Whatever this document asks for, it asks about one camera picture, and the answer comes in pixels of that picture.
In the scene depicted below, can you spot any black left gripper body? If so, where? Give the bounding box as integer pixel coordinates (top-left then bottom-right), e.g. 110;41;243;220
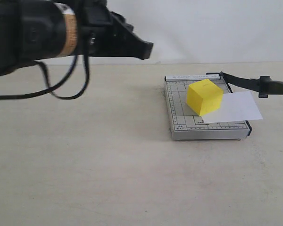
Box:
73;0;134;57

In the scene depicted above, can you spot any yellow cube block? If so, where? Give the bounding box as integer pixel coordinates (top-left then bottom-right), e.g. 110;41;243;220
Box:
186;79;224;116

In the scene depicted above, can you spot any white paper sheet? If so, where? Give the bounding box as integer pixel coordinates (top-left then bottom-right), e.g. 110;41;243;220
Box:
202;91;263;123

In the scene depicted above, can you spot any black cutter blade arm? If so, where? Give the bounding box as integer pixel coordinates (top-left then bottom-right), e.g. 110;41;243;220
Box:
206;72;283;98

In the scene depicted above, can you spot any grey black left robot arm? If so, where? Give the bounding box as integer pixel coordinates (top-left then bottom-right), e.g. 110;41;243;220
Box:
0;0;153;76

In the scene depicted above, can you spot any grey paper cutter base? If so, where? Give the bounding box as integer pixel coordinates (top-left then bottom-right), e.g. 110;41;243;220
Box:
164;73;252;140

